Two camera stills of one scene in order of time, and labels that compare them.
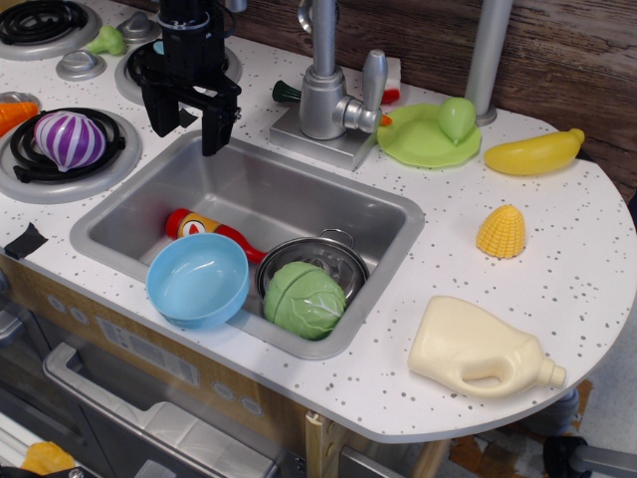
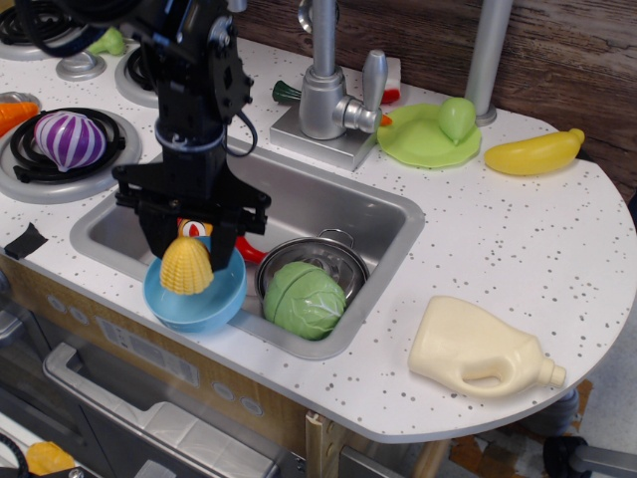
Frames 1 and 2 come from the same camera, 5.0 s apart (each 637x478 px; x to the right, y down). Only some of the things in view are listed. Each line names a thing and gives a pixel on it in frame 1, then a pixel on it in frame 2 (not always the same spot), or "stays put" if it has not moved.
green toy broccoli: x=110 y=40 stays put
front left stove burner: x=28 y=173 stays put
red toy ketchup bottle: x=181 y=223 stays put
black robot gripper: x=187 y=62 → x=198 y=183
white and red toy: x=392 y=85 stays put
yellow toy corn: x=503 y=232 → x=186 y=266
